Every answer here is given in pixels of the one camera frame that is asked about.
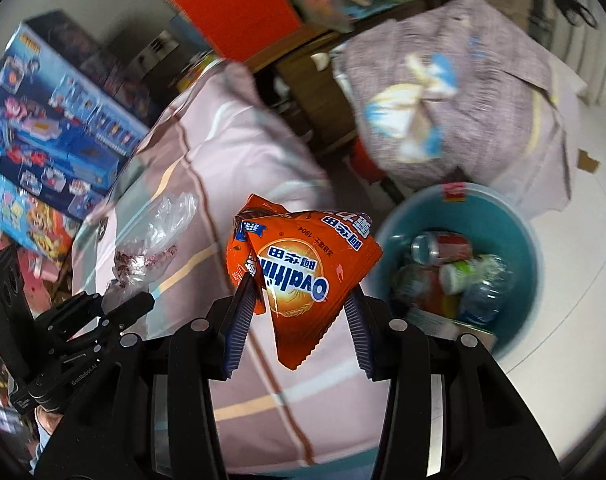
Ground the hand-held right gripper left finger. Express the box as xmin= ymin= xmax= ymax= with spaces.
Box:
xmin=33 ymin=274 xmax=258 ymax=480

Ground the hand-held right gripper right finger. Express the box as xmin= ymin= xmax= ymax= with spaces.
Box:
xmin=345 ymin=292 xmax=574 ymax=480

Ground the clear plastic bag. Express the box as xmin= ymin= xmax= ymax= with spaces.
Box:
xmin=106 ymin=192 xmax=209 ymax=293

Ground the orange cardboard box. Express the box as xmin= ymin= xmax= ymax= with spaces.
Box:
xmin=133 ymin=0 xmax=309 ymax=68

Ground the red round object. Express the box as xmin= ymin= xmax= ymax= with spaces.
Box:
xmin=350 ymin=140 xmax=389 ymax=183

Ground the red drink can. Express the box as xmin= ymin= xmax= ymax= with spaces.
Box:
xmin=410 ymin=231 xmax=474 ymax=263

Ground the brown cardboard piece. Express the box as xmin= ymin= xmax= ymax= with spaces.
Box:
xmin=575 ymin=149 xmax=601 ymax=173

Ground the plastic bottle with blue label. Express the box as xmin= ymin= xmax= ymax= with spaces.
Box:
xmin=458 ymin=255 xmax=514 ymax=326

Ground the olive grey box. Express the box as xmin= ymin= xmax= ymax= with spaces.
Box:
xmin=453 ymin=322 xmax=498 ymax=353

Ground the yellow orange toy box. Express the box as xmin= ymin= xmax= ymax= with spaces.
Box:
xmin=0 ymin=170 xmax=81 ymax=261

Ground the pale grey box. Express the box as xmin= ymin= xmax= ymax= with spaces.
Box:
xmin=408 ymin=307 xmax=458 ymax=336

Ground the wooden cabinet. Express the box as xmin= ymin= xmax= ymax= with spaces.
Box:
xmin=248 ymin=25 xmax=369 ymax=156

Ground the pink striped bed sheet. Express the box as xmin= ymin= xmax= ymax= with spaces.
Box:
xmin=70 ymin=60 xmax=391 ymax=480

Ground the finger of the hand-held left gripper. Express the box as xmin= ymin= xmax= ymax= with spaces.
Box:
xmin=36 ymin=290 xmax=156 ymax=361

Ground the grey patterned cloth bundle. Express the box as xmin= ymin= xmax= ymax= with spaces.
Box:
xmin=333 ymin=0 xmax=578 ymax=216

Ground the large blue toy box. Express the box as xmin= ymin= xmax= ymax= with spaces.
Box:
xmin=0 ymin=12 xmax=149 ymax=196

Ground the orange snack bag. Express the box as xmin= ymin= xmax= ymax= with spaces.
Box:
xmin=225 ymin=193 xmax=384 ymax=372

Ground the white green cup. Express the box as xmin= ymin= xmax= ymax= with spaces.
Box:
xmin=439 ymin=257 xmax=488 ymax=295

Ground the dark purple toy box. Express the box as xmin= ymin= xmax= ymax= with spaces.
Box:
xmin=78 ymin=45 xmax=156 ymax=126

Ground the teal plastic bin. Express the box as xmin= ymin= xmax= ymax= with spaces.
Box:
xmin=370 ymin=182 xmax=541 ymax=361

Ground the red snack packet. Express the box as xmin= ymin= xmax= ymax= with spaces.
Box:
xmin=398 ymin=265 xmax=461 ymax=318

